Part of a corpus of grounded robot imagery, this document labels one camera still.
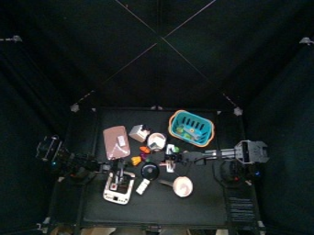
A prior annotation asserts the small white block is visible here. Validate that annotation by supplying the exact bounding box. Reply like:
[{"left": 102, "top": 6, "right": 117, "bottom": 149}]
[{"left": 136, "top": 178, "right": 152, "bottom": 196}]

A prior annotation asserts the white and green toy vegetable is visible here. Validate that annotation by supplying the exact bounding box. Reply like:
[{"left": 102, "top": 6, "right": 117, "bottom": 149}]
[{"left": 166, "top": 143, "right": 181, "bottom": 155}]

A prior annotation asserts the toy pan with pink inside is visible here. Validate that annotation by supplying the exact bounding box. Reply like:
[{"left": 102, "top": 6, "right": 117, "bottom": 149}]
[{"left": 157, "top": 175, "right": 194, "bottom": 198}]

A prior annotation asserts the teal basket with orange rim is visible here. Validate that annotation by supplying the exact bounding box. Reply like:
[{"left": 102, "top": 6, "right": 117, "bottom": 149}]
[{"left": 169, "top": 109, "right": 217, "bottom": 148}]

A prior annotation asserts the light blue toy piece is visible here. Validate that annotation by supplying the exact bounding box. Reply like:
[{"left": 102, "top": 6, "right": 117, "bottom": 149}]
[{"left": 186, "top": 130, "right": 205, "bottom": 141}]

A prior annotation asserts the yellow green toy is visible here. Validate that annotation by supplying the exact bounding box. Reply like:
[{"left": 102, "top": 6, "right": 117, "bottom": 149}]
[{"left": 176, "top": 126, "right": 196, "bottom": 136}]

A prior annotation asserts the white toy box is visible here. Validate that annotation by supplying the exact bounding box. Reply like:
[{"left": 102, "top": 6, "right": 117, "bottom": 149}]
[{"left": 128, "top": 124, "right": 153, "bottom": 143}]

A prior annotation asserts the pink rectangular tray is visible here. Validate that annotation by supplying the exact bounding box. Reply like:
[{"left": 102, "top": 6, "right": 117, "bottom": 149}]
[{"left": 102, "top": 125, "right": 133, "bottom": 161}]

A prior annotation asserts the white and pink toy utensil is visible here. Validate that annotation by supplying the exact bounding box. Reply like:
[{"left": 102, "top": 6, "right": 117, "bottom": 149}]
[{"left": 158, "top": 162, "right": 177, "bottom": 174}]

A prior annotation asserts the white toy bowl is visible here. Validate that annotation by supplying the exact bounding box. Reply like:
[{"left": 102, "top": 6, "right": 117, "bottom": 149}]
[{"left": 146, "top": 132, "right": 169, "bottom": 152}]

